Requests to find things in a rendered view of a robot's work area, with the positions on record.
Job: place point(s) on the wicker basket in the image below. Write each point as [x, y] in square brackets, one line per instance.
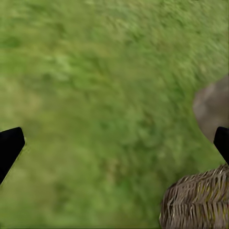
[198, 201]

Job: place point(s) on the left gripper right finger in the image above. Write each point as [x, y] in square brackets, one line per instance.
[221, 141]

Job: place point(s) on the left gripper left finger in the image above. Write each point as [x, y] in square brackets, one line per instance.
[11, 143]

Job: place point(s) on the tree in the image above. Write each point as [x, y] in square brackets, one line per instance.
[211, 107]

